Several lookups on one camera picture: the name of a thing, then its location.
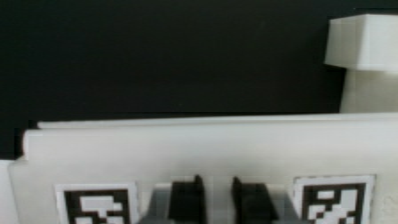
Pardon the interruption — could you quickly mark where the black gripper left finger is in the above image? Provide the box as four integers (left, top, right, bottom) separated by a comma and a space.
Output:
170, 175, 207, 224

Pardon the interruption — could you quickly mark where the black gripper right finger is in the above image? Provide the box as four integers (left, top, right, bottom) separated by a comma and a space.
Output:
232, 178, 280, 224

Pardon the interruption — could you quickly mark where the white L-shaped fence wall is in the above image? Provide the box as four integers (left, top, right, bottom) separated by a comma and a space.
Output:
326, 14, 398, 113

